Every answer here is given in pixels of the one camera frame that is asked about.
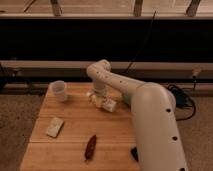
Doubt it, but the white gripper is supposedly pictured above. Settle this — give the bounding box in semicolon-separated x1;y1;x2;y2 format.
87;82;106;103

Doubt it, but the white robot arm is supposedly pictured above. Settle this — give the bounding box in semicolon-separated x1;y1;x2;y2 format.
86;60;189;171

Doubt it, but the green bowl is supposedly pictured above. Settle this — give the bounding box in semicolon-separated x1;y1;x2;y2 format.
122;94;131;106

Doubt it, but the clear plastic cup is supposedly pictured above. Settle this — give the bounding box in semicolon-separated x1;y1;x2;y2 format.
50;80;67;102

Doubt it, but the white rectangular sponge block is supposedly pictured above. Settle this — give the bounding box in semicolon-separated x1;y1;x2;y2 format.
46;117;64;138

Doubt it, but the dark red chili pepper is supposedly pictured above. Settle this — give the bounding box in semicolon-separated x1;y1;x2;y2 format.
84;135;97;160

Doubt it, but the black smartphone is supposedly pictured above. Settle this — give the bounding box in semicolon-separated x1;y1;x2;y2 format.
130;147;138;162

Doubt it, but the black hanging cable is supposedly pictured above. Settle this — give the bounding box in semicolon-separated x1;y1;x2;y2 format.
123;9;158;75

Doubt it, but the black cable bundle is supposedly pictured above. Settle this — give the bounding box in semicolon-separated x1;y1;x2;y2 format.
165;83;197;122

